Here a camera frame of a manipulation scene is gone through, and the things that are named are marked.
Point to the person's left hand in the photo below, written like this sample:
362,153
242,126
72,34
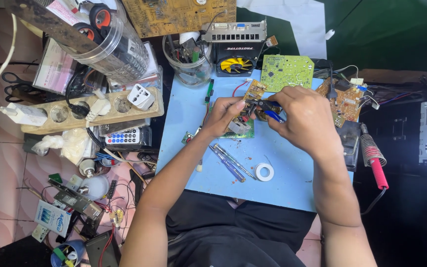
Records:
219,120

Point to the person's right hand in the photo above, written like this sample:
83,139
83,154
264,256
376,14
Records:
308,118

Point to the small brown circuit board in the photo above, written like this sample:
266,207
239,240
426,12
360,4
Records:
255,90

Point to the green circuit board with heatsink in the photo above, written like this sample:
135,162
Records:
244,133

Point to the narrow green strip board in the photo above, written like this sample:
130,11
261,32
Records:
209,91

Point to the tiny green board red button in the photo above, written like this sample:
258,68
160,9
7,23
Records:
187,138

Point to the black two-pin plug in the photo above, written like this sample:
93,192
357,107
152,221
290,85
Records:
331,91

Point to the round brass disc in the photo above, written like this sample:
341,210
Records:
262,117

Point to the soldering iron coil stand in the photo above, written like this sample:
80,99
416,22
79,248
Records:
350,144

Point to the small white-tipped brush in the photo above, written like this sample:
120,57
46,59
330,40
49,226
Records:
199,167

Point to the light green circuit board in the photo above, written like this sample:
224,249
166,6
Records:
285,70

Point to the clear cup of tools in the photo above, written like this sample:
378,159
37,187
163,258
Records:
189,68

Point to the graphics card with yellow fan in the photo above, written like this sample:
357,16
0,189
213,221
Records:
235,48

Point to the white travel adapter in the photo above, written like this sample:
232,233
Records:
141,97

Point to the white marker cap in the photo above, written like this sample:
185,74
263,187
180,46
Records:
329,35

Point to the beige power strip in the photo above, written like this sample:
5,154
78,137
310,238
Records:
124,111

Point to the grey remote control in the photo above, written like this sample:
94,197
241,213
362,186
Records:
124,136

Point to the large yellow circuit board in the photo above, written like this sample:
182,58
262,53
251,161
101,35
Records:
176,15

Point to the dark green sheet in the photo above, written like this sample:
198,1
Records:
384,33

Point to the person's black shorts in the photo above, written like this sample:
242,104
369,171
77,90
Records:
235,233

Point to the white power plug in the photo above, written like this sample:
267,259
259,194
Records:
98,107

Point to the clear ribbed plastic jar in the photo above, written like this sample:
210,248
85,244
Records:
119,52

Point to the large white light bulb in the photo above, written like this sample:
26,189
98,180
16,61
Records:
96,187

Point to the small light bulb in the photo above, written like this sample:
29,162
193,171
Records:
87,167

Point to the black power plug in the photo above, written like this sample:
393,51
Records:
77,108

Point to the crumpled clear plastic bag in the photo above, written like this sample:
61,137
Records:
72,142

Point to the metal door lock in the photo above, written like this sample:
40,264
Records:
76,202

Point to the clear case with pink insert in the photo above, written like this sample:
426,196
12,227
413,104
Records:
54,68

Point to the black multimeter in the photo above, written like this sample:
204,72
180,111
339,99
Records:
100,250

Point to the white charger block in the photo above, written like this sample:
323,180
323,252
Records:
26,114

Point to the blue and white packet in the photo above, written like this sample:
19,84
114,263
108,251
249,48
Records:
52,218

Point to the rusty metal bar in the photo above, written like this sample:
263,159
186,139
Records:
50,24

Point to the blue cup of parts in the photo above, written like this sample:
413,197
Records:
67,254

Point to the black scissors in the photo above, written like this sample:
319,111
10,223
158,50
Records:
15,87

